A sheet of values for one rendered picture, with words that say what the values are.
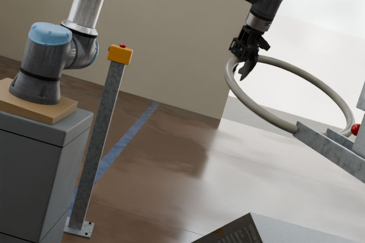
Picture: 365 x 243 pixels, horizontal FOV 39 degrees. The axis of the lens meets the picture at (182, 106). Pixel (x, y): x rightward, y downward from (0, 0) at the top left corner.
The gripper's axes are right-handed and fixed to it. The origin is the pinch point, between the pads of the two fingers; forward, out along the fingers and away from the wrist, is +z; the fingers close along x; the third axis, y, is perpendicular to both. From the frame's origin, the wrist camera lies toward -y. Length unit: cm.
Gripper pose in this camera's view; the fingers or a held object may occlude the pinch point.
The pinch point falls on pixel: (238, 74)
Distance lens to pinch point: 196.8
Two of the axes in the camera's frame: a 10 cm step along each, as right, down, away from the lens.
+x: 5.9, 5.8, -5.7
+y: -7.3, 0.9, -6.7
